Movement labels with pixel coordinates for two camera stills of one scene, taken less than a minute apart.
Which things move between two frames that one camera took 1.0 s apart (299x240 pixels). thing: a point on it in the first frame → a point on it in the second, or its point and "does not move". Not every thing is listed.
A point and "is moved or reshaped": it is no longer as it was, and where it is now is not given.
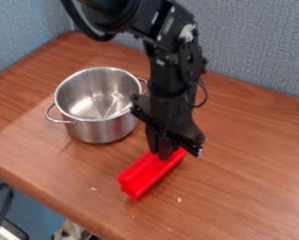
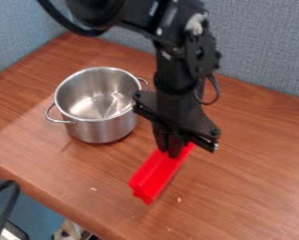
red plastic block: [145, 172] is moved or reshaped
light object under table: [70, 232] does not move
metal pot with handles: [92, 97] does not move
